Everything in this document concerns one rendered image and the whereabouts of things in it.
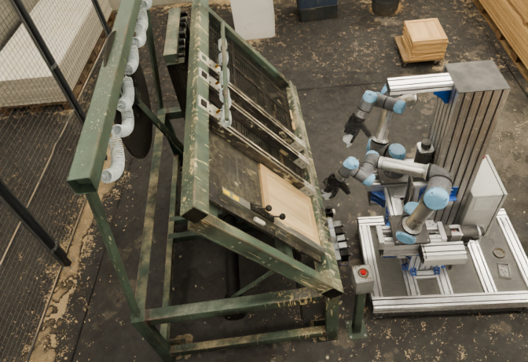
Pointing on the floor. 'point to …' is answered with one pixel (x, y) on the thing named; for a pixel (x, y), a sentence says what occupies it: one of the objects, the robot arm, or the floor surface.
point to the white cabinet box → (251, 1)
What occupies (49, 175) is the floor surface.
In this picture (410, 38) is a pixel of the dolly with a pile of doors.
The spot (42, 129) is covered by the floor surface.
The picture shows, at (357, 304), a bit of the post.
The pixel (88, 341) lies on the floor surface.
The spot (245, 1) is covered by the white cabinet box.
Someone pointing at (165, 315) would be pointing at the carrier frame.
